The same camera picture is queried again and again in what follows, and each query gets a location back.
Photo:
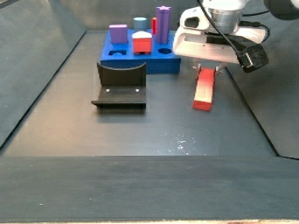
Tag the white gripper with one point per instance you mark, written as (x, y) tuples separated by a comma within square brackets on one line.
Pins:
[(197, 39)]

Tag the red rectangular block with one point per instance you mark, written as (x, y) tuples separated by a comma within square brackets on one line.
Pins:
[(205, 89)]

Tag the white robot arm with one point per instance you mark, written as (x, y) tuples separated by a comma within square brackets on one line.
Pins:
[(244, 3)]

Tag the blue shape sorter board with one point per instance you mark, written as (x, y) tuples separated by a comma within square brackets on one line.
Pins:
[(161, 61)]

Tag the black curved fixture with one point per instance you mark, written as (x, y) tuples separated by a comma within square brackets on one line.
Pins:
[(122, 87)]

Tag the red house-shaped block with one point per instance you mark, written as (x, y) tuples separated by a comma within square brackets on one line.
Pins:
[(142, 42)]

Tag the red rounded block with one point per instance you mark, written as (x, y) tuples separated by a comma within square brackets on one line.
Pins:
[(154, 25)]

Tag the purple star column block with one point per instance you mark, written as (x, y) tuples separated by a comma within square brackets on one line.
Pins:
[(164, 17)]

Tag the grey-blue cylinder block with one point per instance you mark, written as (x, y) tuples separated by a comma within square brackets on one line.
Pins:
[(141, 23)]

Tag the purple square block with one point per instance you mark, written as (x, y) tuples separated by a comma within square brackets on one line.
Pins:
[(118, 33)]

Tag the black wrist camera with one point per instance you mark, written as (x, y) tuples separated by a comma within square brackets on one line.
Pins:
[(253, 58)]

